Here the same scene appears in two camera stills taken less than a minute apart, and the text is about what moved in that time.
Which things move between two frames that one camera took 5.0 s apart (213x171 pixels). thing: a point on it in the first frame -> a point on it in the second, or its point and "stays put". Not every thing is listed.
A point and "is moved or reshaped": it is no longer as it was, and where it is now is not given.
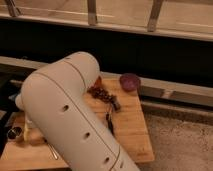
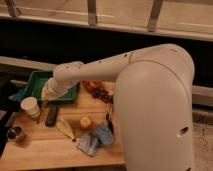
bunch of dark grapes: x=103 y=95 stays put
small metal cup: x=14 y=132 stays put
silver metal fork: x=53 y=151 is moved or reshaped
